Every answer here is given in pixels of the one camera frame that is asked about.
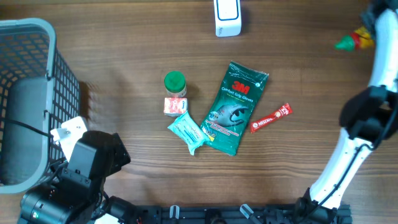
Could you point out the orange sauce bottle green cap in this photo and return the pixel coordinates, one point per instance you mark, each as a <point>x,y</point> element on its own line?
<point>359,39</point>

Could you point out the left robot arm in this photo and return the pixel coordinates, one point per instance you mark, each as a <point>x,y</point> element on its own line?
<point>75,194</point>

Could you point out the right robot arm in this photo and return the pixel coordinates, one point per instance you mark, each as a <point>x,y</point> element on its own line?
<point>366,120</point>

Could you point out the red coffee sachet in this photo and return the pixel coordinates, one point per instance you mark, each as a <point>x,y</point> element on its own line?
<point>284,110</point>

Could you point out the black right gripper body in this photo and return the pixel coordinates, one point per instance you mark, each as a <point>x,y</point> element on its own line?
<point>370,15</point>

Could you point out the green lid white jar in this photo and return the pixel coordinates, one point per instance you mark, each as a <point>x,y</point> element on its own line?
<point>175,84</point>

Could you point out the green 3M gloves packet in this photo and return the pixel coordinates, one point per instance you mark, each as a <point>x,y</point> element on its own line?
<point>237,97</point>

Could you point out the orange Kleenex tissue pack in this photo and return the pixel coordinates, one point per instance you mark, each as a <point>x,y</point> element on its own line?
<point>175,106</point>

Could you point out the white barcode scanner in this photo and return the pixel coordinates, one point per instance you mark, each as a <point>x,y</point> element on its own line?
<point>228,20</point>

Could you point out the grey plastic mesh basket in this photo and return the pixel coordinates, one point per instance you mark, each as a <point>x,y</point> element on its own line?
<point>39,92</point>

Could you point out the mint toilet tissue packet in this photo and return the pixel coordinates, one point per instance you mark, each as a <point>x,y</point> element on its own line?
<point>187,130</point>

